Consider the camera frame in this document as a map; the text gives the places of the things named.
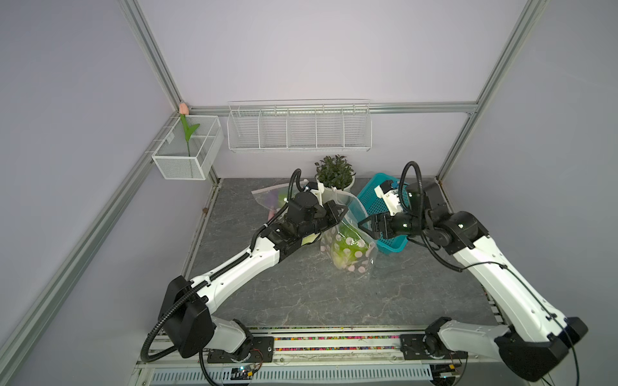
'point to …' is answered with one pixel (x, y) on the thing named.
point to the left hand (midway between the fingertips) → (351, 210)
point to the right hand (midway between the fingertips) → (367, 221)
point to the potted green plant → (335, 172)
